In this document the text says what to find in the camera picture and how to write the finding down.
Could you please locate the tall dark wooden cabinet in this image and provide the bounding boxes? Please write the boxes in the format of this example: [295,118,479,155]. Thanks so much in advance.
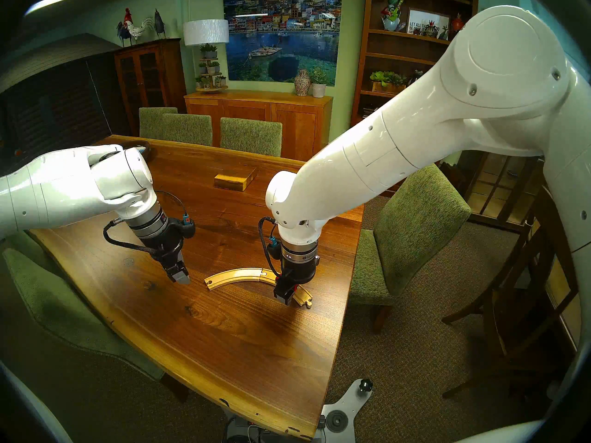
[114,38,187,137]

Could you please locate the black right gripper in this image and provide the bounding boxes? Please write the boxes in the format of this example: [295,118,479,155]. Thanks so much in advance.
[274,257,320,306]

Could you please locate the harbour town painting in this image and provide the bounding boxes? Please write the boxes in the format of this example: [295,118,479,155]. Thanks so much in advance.
[223,0,343,87]

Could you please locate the green frog figurine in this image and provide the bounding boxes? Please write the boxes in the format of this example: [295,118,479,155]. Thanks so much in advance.
[380,0,404,32]

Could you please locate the succulent in wooden planter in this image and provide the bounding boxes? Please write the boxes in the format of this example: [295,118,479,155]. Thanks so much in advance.
[369,71,407,94]

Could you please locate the curved wooden train track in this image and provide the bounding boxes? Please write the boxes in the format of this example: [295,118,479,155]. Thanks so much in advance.
[259,269,313,309]
[205,268,273,291]

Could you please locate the black cable with blue plug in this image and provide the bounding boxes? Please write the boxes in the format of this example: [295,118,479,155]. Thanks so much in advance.
[258,216,283,277]

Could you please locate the flat wooden box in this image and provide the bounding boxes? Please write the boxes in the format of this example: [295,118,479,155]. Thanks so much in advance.
[213,166,258,192]

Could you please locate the glass door wooden cabinet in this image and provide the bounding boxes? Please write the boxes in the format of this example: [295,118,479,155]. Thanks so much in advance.
[462,151,545,233]

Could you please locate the thin cable with blue plug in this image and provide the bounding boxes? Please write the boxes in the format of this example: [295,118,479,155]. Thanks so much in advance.
[155,192,196,239]

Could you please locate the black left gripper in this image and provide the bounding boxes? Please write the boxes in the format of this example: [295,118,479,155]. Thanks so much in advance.
[148,220,196,284]

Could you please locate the dark wooden slatted chair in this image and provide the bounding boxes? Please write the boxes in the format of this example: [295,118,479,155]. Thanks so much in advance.
[441,186,582,399]

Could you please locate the blue and red rooster figurine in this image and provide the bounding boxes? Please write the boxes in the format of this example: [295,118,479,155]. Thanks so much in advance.
[116,8,134,47]

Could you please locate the ceiling light panel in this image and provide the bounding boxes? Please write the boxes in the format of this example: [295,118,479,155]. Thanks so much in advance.
[24,0,76,16]

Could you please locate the white rooster figurine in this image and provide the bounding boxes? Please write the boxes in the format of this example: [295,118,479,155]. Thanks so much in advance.
[127,18,155,45]

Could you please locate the dark wooden bookshelf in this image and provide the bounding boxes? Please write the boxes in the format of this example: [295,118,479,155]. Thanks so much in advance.
[351,0,481,198]

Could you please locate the tiered stand with small plants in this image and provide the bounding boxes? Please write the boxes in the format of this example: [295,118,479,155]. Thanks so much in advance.
[194,43,229,94]

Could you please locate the round tray with blue inlay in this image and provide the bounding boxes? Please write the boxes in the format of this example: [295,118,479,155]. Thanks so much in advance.
[122,140,151,161]

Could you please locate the white drum lamp shade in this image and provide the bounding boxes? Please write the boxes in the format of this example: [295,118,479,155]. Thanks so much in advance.
[183,19,230,47]

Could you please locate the thick braided black cable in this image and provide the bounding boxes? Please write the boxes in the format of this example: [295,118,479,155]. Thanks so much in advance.
[103,218,160,256]

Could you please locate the plant in white pot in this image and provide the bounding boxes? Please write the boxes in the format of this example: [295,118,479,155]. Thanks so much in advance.
[308,66,328,98]

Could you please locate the light wooden sideboard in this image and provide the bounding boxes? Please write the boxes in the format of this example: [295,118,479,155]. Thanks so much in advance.
[184,90,333,162]

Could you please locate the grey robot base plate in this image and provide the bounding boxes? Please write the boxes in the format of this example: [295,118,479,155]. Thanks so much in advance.
[319,378,374,443]

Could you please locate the framed text sign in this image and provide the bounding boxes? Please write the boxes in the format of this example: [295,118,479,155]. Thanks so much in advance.
[406,8,451,37]

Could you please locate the green upholstered dining chair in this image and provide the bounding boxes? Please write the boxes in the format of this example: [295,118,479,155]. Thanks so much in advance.
[139,107,178,140]
[350,164,471,335]
[2,248,164,382]
[162,113,213,147]
[220,117,283,157]

